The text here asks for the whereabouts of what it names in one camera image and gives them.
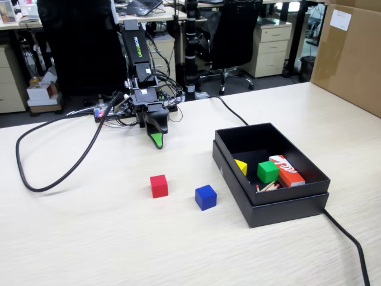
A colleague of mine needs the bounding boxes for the black laptop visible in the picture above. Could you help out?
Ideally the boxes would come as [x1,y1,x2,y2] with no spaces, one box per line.
[117,0,165,17]

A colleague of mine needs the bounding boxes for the small white box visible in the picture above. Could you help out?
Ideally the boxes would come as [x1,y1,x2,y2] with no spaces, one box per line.
[27,4,41,20]

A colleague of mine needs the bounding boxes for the flat brown box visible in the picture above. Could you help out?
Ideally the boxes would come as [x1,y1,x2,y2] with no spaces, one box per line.
[29,104,64,114]

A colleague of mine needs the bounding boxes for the blue wooden cube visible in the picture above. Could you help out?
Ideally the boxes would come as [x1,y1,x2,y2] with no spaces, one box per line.
[195,184,218,212]

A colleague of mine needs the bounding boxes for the black open box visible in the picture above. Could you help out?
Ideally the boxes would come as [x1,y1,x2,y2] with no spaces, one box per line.
[211,139,330,229]

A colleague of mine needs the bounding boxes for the black gripper servo block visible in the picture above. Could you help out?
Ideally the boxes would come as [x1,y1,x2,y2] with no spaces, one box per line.
[130,87,170,150]

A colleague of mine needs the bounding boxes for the black pole white bands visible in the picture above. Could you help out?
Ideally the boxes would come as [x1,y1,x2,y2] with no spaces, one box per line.
[183,0,199,101]

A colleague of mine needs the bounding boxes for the large black office chair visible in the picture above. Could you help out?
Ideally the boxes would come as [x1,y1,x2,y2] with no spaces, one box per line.
[36,0,130,108]

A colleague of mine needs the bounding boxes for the thick black power cable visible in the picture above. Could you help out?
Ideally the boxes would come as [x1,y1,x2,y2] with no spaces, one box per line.
[207,95,371,286]

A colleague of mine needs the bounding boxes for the orange white matchbox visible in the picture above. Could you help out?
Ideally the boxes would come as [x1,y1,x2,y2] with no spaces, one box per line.
[268,154,307,188]

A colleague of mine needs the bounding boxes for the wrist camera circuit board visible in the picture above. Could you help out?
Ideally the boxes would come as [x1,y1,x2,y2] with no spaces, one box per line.
[113,94,134,116]

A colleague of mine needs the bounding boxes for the black mesh swivel chair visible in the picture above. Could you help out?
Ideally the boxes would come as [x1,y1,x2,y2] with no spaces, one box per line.
[198,0,263,95]

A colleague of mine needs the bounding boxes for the red wooden cube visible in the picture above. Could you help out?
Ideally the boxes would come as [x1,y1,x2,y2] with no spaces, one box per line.
[149,174,169,199]

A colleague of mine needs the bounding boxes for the cream drawer cabinet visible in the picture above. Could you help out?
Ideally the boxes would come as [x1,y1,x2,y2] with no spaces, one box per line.
[0,44,29,114]

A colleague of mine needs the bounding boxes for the cream drawer pedestal three drawers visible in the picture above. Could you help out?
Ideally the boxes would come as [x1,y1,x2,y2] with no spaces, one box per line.
[243,22,293,79]

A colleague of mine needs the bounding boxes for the yellow wooden block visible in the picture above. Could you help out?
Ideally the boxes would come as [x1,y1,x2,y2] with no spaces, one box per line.
[234,158,248,176]

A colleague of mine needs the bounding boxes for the black cardboard box tray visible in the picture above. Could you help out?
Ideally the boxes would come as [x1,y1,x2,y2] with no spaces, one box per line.
[214,122,332,206]

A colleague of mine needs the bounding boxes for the cream office desk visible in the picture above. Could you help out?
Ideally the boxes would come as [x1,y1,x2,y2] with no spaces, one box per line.
[175,0,327,77]
[0,4,188,31]

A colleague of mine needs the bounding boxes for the black waste bin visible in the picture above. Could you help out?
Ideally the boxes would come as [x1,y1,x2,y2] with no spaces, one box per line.
[299,55,317,83]

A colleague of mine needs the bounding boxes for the white carton red side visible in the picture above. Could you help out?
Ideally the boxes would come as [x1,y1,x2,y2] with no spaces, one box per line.
[26,80,59,101]

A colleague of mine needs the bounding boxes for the green wooden cube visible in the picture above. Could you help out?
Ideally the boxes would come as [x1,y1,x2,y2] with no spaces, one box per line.
[257,160,280,184]

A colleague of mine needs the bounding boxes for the thick black camera cable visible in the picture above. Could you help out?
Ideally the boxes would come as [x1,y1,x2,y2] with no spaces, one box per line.
[15,91,124,193]

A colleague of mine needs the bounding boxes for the picture frame box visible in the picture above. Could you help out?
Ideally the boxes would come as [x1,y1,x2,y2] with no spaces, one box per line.
[0,0,17,24]

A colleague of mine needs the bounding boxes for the flat white box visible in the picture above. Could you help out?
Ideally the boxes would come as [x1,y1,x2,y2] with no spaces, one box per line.
[27,97,63,107]

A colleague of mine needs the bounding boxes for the large brown cardboard box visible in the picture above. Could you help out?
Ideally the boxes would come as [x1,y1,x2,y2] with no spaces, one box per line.
[309,0,381,119]

